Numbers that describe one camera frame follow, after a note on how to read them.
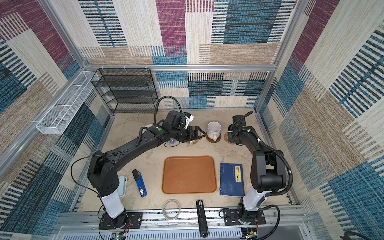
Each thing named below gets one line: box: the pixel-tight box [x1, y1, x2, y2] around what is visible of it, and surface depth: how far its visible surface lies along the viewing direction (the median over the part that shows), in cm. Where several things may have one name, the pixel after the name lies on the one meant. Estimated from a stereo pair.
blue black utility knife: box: [132, 169, 148, 198], surface depth 84 cm
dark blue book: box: [220, 163, 245, 197], surface depth 87 cm
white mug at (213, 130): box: [207, 121, 222, 141], surface depth 100 cm
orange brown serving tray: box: [162, 155, 217, 194], surface depth 89 cm
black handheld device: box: [196, 200, 209, 238], surface depth 74 cm
